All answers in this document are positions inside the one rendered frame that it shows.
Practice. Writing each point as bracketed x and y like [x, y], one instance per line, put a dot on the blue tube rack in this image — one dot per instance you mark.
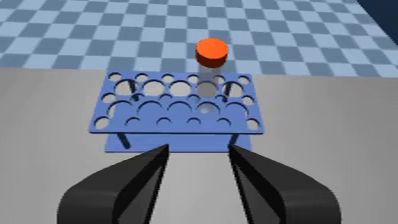
[179, 116]

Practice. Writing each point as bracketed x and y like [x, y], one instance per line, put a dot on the orange capped centrifuge tube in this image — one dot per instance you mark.
[213, 56]

